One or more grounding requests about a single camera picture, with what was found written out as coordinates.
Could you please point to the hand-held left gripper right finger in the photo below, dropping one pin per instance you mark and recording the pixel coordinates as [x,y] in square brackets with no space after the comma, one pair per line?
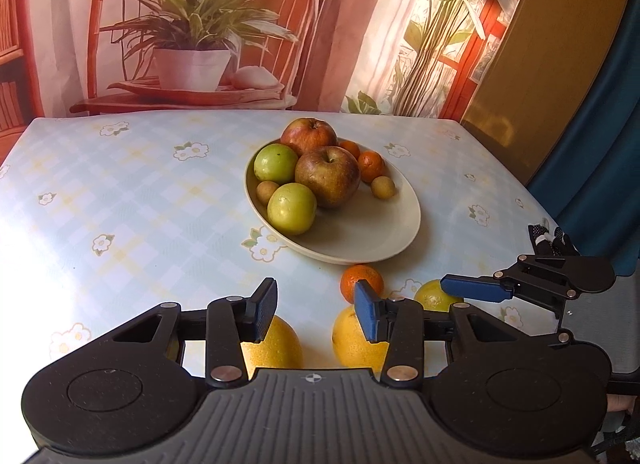
[365,314]

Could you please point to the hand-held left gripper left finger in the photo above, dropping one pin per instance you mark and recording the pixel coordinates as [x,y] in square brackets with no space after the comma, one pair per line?
[265,311]

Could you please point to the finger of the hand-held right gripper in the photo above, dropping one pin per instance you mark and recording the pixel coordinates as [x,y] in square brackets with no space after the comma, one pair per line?
[470,286]
[562,331]

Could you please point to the yellow orange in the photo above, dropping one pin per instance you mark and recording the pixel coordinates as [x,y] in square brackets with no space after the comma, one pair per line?
[350,344]

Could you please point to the yellow lemon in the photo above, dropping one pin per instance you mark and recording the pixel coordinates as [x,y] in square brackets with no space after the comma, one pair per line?
[430,298]
[277,344]

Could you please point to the small orange mandarin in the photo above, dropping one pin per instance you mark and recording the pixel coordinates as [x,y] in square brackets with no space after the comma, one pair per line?
[351,148]
[365,275]
[371,166]

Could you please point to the cream round plate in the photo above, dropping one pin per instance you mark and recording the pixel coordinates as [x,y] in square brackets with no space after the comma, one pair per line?
[370,229]

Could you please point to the green apple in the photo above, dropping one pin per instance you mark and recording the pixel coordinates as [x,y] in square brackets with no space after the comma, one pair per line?
[291,208]

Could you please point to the small brown longan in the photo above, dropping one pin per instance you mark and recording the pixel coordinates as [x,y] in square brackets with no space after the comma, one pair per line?
[266,191]
[383,187]

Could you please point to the brownish red apple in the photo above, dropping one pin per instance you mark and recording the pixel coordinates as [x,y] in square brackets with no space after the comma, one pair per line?
[327,176]

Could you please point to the person's right hand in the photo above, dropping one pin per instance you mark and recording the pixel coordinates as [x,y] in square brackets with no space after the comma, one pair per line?
[619,403]

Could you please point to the blue curtain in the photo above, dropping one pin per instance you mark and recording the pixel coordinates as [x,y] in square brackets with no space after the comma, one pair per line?
[600,168]

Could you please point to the yellow wooden panel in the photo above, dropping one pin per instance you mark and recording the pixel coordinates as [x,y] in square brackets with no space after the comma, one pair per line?
[550,68]

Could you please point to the printed room backdrop cloth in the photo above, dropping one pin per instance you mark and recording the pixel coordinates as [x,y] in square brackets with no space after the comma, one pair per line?
[200,18]

